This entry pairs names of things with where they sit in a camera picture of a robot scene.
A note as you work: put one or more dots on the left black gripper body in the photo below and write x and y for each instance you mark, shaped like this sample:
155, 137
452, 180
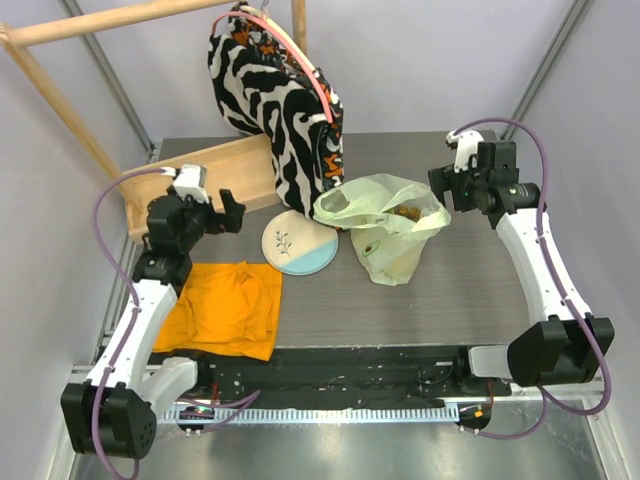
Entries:
201, 219

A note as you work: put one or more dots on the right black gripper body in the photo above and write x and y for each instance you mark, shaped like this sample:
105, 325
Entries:
445, 180

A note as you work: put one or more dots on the cream and blue ceramic plate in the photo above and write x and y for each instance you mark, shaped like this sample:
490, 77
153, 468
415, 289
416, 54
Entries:
298, 246

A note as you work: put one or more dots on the green avocado print plastic bag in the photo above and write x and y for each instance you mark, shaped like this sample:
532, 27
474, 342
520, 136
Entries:
388, 246

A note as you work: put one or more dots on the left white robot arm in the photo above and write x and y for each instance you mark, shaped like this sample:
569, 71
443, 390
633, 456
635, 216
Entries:
114, 411

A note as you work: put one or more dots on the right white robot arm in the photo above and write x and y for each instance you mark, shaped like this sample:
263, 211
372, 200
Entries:
554, 350

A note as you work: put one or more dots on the zebra print tote bag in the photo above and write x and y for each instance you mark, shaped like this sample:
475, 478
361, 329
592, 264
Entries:
264, 84

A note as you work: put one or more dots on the wooden tray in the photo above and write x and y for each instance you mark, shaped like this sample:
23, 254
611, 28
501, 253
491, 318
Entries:
243, 167

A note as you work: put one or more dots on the orange cloth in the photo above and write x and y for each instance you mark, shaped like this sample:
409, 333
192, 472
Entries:
225, 309

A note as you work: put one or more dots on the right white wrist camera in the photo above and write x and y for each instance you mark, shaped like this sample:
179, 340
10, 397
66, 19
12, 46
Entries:
465, 145

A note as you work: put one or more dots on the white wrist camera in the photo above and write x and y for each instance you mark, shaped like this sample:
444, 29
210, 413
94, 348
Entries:
190, 182
465, 145

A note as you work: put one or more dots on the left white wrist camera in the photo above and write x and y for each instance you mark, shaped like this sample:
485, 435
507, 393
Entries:
190, 182

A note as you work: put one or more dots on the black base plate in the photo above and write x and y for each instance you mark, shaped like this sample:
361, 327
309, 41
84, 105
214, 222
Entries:
345, 377

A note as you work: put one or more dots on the white slotted cable duct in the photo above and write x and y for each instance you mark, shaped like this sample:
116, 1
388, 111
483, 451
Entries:
447, 414

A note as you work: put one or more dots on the wooden rack frame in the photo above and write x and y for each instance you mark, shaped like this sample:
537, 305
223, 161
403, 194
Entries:
161, 65

